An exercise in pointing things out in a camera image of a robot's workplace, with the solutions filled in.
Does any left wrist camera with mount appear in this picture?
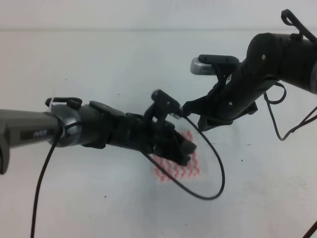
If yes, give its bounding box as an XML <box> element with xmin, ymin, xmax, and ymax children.
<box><xmin>144</xmin><ymin>89</ymin><xmax>183</xmax><ymax>121</ymax></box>

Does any black right camera cable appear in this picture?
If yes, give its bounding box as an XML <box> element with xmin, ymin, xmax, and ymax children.
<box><xmin>264</xmin><ymin>81</ymin><xmax>317</xmax><ymax>238</ymax></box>

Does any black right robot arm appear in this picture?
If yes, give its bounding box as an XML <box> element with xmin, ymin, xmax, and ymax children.
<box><xmin>183</xmin><ymin>9</ymin><xmax>317</xmax><ymax>131</ymax></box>

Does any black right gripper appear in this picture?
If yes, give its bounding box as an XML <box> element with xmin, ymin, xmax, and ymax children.
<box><xmin>183</xmin><ymin>66</ymin><xmax>258</xmax><ymax>131</ymax></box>

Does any pink white wavy-striped towel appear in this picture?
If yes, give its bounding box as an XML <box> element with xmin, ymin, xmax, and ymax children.
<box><xmin>152</xmin><ymin>130</ymin><xmax>203</xmax><ymax>184</ymax></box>

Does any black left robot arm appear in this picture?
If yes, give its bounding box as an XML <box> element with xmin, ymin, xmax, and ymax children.
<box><xmin>0</xmin><ymin>98</ymin><xmax>197</xmax><ymax>175</ymax></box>

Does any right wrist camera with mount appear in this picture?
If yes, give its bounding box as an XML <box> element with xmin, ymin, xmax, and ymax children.
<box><xmin>190</xmin><ymin>55</ymin><xmax>240</xmax><ymax>81</ymax></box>

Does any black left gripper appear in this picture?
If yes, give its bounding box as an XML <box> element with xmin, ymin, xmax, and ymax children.
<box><xmin>108</xmin><ymin>113</ymin><xmax>197</xmax><ymax>166</ymax></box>

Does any black left camera cable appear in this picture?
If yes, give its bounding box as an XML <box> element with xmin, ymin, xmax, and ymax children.
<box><xmin>30</xmin><ymin>115</ymin><xmax>226</xmax><ymax>238</ymax></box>

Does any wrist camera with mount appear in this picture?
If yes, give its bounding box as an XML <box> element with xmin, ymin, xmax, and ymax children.
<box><xmin>144</xmin><ymin>89</ymin><xmax>183</xmax><ymax>121</ymax></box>
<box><xmin>190</xmin><ymin>55</ymin><xmax>240</xmax><ymax>81</ymax></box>

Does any black camera cable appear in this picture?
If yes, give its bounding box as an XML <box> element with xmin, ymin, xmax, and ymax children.
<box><xmin>30</xmin><ymin>115</ymin><xmax>226</xmax><ymax>238</ymax></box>
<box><xmin>264</xmin><ymin>81</ymin><xmax>317</xmax><ymax>238</ymax></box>

